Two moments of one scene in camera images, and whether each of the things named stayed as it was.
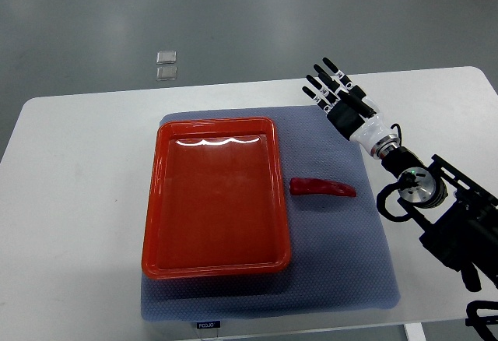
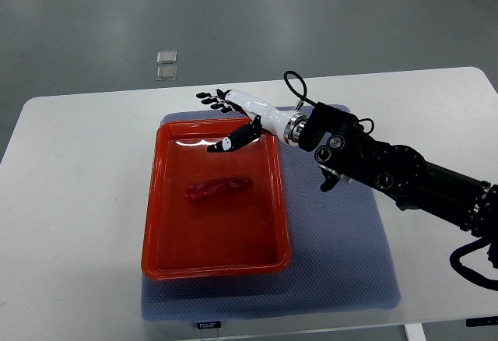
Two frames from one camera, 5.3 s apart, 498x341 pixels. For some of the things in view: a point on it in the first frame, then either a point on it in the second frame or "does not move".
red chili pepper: (300, 186) to (218, 187)
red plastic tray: (215, 203) does not move
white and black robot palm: (364, 126) to (267, 116)
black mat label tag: (208, 325) does not move
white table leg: (415, 332) does not move
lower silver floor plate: (166, 73) does not move
